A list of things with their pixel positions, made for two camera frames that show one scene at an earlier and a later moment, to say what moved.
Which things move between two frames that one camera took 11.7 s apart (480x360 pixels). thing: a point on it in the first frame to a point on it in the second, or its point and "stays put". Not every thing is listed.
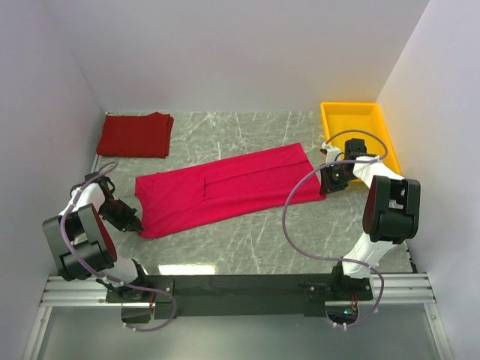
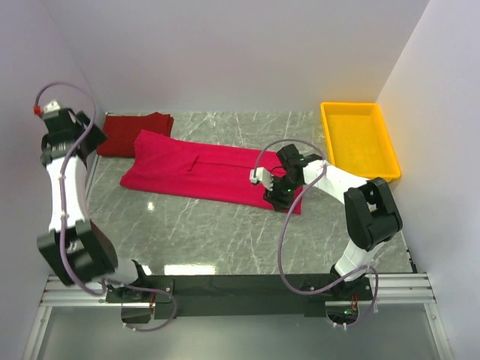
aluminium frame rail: (67, 291) stays put
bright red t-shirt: (278, 179) to (194, 169)
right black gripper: (327, 185) to (274, 197)
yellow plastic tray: (338, 117) stays put
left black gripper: (130, 221) to (96, 136)
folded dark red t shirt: (138, 136) stays put
